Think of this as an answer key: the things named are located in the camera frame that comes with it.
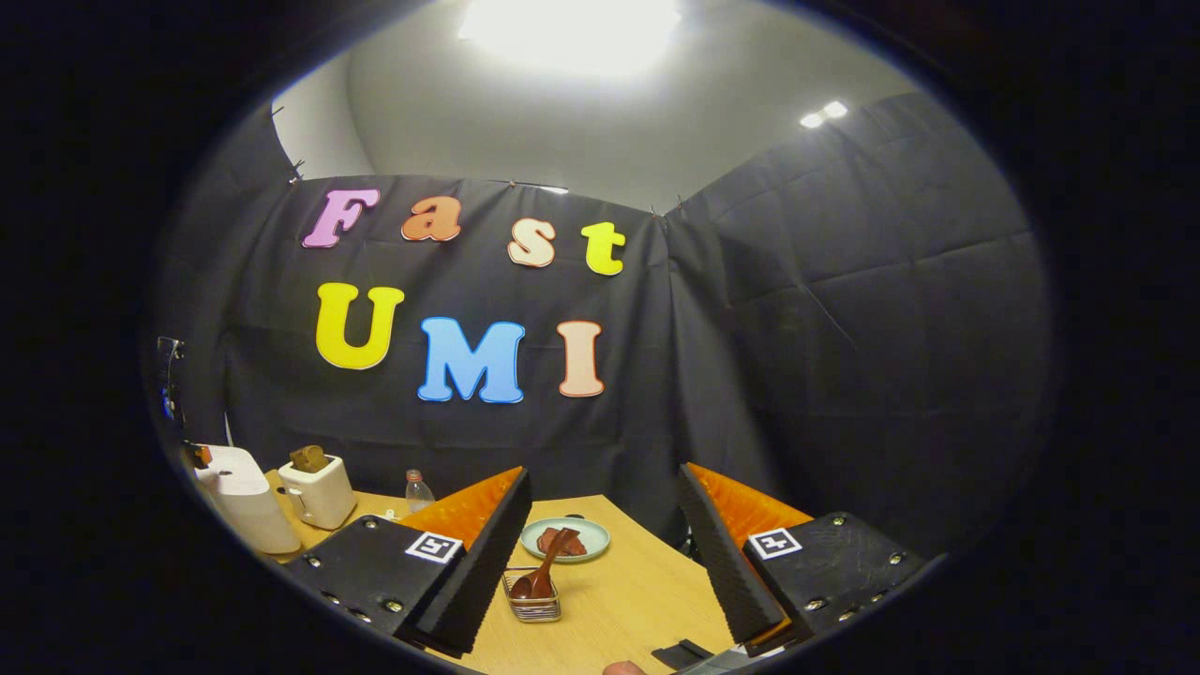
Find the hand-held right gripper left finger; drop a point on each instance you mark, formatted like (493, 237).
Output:
(487, 562)

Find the small ceiling light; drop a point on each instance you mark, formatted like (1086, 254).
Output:
(823, 114)

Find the clear plastic water bottle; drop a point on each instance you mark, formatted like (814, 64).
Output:
(418, 492)

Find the red-brown meat piece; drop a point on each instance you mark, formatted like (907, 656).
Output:
(574, 546)
(546, 541)

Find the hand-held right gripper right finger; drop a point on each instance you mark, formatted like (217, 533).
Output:
(722, 553)

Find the brown bread slice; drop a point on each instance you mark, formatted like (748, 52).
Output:
(309, 459)

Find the pale green plate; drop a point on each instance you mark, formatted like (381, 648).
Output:
(595, 536)

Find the white toaster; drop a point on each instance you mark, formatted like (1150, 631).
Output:
(323, 497)

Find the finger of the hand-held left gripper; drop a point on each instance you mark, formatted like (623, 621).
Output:
(199, 456)

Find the brown wooden spoon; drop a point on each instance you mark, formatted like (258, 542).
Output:
(539, 581)

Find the white rice cooker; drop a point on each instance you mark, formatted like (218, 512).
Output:
(246, 506)

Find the large ceiling light panel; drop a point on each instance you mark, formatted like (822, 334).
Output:
(572, 33)

